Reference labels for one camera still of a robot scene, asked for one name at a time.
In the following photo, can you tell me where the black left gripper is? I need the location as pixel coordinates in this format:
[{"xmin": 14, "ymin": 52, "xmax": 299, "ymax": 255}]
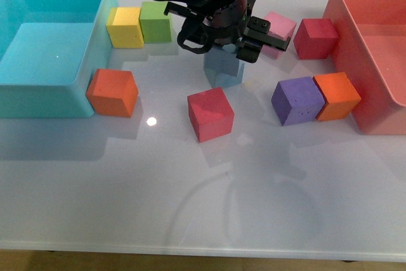
[{"xmin": 164, "ymin": 0, "xmax": 291, "ymax": 62}]

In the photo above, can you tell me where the light blue cube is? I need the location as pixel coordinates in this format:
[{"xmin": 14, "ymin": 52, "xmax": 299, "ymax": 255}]
[
  {"xmin": 204, "ymin": 63, "xmax": 245, "ymax": 88},
  {"xmin": 204, "ymin": 45, "xmax": 240, "ymax": 77}
]

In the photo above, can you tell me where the pink foam cube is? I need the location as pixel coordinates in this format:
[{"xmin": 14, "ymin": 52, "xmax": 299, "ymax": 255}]
[{"xmin": 262, "ymin": 11, "xmax": 297, "ymax": 59}]

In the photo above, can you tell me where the green foam cube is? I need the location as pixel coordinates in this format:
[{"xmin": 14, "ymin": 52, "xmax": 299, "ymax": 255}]
[{"xmin": 140, "ymin": 1, "xmax": 172, "ymax": 44}]

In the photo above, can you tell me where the red foam cube front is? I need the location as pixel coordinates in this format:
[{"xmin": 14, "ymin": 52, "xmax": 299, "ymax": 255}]
[{"xmin": 187, "ymin": 87, "xmax": 235, "ymax": 143}]

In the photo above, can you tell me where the dark red foam cube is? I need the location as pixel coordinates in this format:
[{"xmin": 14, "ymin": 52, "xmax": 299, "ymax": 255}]
[{"xmin": 294, "ymin": 18, "xmax": 339, "ymax": 60}]

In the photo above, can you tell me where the yellow foam cube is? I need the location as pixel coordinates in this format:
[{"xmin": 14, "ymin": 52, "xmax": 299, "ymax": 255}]
[{"xmin": 106, "ymin": 7, "xmax": 144, "ymax": 49}]

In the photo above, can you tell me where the purple foam cube near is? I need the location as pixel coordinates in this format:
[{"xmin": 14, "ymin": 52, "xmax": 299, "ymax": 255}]
[{"xmin": 271, "ymin": 77, "xmax": 325, "ymax": 126}]

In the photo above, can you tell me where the orange foam cube near bin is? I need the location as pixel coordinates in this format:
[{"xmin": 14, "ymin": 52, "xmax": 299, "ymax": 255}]
[{"xmin": 86, "ymin": 69, "xmax": 139, "ymax": 117}]

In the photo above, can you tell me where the orange cube near pink bin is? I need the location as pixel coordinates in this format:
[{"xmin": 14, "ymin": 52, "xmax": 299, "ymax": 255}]
[{"xmin": 313, "ymin": 72, "xmax": 361, "ymax": 122}]

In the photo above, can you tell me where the pink plastic bin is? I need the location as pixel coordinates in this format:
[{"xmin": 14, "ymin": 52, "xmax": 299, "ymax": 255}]
[{"xmin": 323, "ymin": 0, "xmax": 405, "ymax": 135}]

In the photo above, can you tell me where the turquoise plastic bin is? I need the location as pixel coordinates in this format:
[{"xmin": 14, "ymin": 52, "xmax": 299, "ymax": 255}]
[{"xmin": 1, "ymin": 0, "xmax": 118, "ymax": 118}]

